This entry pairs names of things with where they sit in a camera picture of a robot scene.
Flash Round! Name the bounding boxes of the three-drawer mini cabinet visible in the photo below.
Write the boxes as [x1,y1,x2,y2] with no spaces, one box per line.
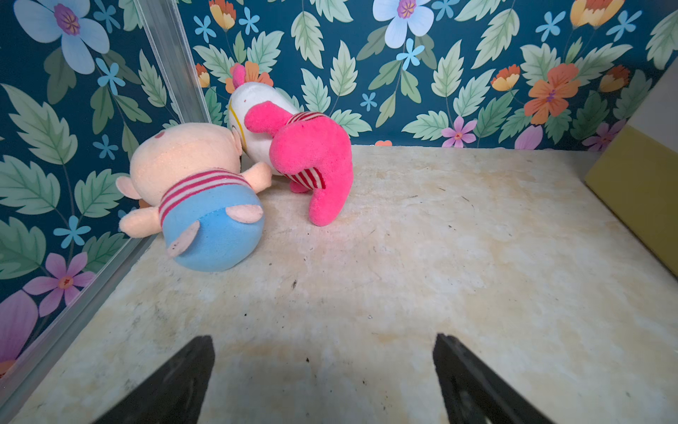
[584,57,678,277]

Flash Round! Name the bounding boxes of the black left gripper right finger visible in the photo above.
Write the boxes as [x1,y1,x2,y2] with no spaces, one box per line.
[433,333,553,424]

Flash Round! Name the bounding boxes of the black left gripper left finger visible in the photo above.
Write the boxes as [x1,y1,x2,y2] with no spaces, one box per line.
[96,335,215,424]

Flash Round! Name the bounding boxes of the blue pig plush toy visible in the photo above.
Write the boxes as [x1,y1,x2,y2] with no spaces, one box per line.
[116,123,273,272]

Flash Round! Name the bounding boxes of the pink white plush toy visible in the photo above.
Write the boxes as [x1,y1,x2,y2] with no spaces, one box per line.
[225,61,354,226]

